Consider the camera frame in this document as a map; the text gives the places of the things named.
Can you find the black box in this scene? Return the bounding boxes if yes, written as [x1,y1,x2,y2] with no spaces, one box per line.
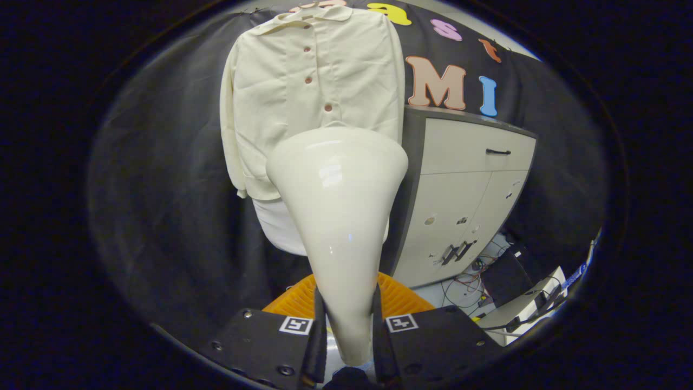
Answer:
[479,246,537,307]

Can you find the loose floor cables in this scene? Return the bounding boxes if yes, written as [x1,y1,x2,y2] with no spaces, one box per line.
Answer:
[441,260,491,312]

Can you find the white garment steamer head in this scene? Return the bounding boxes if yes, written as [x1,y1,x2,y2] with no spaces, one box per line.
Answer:
[265,126,409,366]

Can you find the grey cabinet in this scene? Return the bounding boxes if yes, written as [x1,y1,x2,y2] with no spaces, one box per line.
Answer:
[379,105,538,289]

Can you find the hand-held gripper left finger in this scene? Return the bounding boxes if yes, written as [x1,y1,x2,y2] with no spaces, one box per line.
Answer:
[198,274,328,389]

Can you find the cream button-up shirt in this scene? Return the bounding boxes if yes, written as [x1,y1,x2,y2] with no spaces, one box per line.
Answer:
[219,5,407,201]

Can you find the white box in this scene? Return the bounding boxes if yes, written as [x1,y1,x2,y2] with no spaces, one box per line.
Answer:
[476,265,569,347]

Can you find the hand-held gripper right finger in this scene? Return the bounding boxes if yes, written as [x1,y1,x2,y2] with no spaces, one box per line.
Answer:
[372,272,504,386]

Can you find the white rounded panel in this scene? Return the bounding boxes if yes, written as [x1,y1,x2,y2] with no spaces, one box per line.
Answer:
[253,196,390,256]

